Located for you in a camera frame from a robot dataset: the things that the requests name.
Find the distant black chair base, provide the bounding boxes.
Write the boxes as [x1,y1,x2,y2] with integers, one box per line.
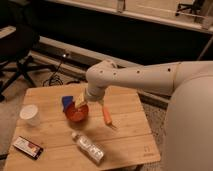
[175,0,209,16]

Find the white paper cup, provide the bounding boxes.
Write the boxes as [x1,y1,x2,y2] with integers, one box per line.
[19,104,40,126]

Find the black snack packet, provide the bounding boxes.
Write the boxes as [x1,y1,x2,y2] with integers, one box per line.
[13,136,43,160]

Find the black office chair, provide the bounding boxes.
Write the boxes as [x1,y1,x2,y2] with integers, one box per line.
[0,0,57,103]

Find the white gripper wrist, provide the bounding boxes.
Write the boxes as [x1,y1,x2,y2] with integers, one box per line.
[75,88,117,129]

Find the black cable on floor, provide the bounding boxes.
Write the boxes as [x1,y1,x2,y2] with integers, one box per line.
[41,52,81,88]

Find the red ceramic bowl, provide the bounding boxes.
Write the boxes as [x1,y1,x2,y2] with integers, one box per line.
[65,102,89,122]

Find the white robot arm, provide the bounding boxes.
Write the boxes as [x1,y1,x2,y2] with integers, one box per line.
[77,60,213,171]

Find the clear plastic water bottle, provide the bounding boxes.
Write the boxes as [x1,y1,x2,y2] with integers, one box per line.
[72,132,105,164]

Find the blue object in bowl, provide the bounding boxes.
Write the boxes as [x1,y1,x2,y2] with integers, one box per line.
[62,96,73,110]

